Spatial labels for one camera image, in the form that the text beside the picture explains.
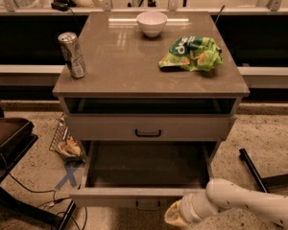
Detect grey drawer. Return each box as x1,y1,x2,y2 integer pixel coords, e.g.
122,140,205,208
64,114,235,141
71,141,220,211

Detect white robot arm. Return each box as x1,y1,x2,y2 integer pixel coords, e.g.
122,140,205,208
164,178,288,229

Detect grey drawer cabinet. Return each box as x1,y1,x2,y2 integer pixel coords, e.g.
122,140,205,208
52,11,251,151

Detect black metal stand leg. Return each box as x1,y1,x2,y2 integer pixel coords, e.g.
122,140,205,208
239,148,288,194

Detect blue tape cross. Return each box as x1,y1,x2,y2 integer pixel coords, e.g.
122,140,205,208
55,162,82,190

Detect green chip bag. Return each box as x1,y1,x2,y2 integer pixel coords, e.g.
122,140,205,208
158,35,223,72

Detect black chair with tray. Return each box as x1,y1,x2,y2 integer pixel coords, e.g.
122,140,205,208
0,106,75,230

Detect white bowl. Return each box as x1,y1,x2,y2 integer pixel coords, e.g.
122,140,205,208
136,11,168,37

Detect silver drink can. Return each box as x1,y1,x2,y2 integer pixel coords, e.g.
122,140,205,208
58,32,86,79

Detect black power adapter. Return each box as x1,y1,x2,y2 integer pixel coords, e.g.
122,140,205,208
51,1,69,12

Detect black floor cable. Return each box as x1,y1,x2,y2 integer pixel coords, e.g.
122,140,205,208
0,153,88,230

